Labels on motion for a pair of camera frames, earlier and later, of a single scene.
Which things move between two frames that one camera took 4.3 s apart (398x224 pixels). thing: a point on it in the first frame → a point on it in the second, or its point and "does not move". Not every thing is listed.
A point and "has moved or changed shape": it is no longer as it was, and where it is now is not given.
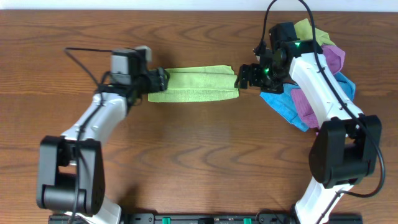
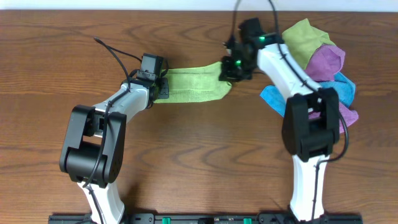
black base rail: x=199 y=218 does not move
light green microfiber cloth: x=198 y=84 has moved or changed shape
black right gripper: x=254 y=69 → x=226 y=74
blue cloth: x=284 y=100 does not move
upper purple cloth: x=334 y=57 does not move
